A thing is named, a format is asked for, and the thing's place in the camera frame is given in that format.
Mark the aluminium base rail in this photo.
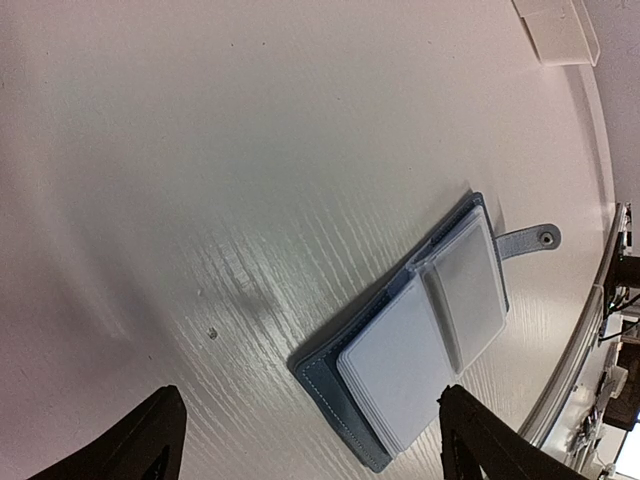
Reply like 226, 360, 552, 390
519, 203, 632, 448

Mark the white plastic tray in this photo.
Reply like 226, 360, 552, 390
513, 0, 601, 67

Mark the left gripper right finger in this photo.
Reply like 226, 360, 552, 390
438, 385, 582, 480

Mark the blue card holder wallet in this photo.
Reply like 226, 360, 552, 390
292, 192, 562, 473

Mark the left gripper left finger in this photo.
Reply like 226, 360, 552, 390
33, 385, 187, 479

